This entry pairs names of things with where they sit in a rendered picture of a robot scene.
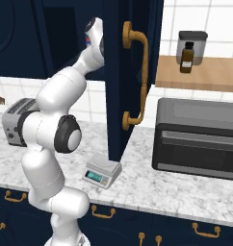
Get navy cabinet door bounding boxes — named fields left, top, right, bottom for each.
left=103, top=0, right=165, bottom=163

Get white digital scale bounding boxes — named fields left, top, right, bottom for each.
left=81, top=153, right=123, bottom=190

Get black toaster oven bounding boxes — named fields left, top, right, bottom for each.
left=151, top=97, right=233, bottom=183

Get brown bottle with white label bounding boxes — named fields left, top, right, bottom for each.
left=179, top=40, right=196, bottom=74

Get silver toaster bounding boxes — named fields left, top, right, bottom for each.
left=1, top=97, right=41, bottom=148

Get navy base cabinets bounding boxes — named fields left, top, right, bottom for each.
left=0, top=185, right=233, bottom=246

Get brass cabinet door handle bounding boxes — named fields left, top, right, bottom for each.
left=121, top=20, right=150, bottom=132

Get wooden wall shelf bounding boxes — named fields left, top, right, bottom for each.
left=154, top=55, right=233, bottom=94

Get navy wall cabinet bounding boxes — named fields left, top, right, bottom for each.
left=0, top=0, right=107, bottom=82

